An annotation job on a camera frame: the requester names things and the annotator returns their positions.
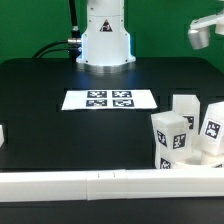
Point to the white round stool seat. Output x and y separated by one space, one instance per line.
198 160

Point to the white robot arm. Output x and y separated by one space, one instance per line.
106 46

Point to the white marker sheet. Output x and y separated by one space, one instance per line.
108 99

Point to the white left fence block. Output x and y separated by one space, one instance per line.
1 135

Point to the white front fence rail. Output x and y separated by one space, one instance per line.
110 184

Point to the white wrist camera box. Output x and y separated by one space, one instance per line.
199 30

